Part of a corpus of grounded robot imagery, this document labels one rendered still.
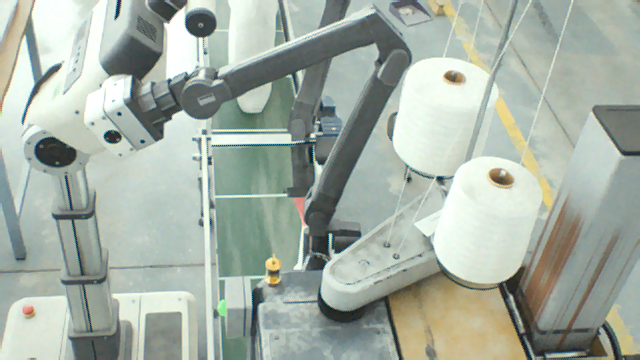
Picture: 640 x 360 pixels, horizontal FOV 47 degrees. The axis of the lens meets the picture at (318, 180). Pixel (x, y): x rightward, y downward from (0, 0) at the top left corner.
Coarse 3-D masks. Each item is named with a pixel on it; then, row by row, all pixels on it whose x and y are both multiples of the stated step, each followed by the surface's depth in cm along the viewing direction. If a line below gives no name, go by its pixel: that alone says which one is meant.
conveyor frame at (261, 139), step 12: (288, 12) 396; (288, 24) 387; (288, 36) 385; (204, 48) 383; (300, 72) 354; (300, 84) 347; (204, 120) 319; (204, 132) 316; (216, 144) 315; (228, 144) 316; (240, 144) 317
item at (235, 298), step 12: (240, 276) 137; (228, 288) 134; (240, 288) 134; (228, 300) 132; (240, 300) 132; (228, 312) 132; (240, 312) 132; (228, 324) 134; (240, 324) 134; (228, 336) 136; (240, 336) 137
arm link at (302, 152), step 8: (296, 144) 188; (304, 144) 187; (312, 144) 186; (296, 152) 186; (304, 152) 186; (312, 152) 187; (296, 160) 186; (304, 160) 186; (312, 160) 187; (304, 168) 186
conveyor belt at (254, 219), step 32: (224, 160) 307; (256, 160) 309; (288, 160) 311; (224, 192) 292; (256, 192) 294; (224, 224) 279; (256, 224) 281; (288, 224) 282; (224, 256) 267; (256, 256) 269; (288, 256) 270; (224, 288) 256; (224, 320) 246; (224, 352) 237
